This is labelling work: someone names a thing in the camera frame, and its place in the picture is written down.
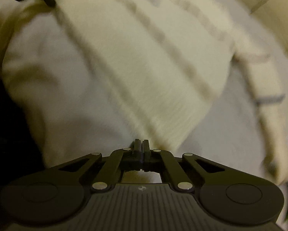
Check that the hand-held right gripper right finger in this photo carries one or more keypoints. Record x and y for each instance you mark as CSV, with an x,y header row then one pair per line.
x,y
147,149

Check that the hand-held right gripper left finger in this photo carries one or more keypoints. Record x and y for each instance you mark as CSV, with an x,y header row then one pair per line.
x,y
137,149

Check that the cream sweater with blue stripes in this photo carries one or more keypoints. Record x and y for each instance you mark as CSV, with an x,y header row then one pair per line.
x,y
115,65

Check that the black cloth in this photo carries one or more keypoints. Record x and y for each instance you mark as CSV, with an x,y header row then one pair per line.
x,y
9,130

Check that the cream panelled wardrobe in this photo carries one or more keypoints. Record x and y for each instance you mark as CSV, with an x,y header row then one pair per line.
x,y
276,7

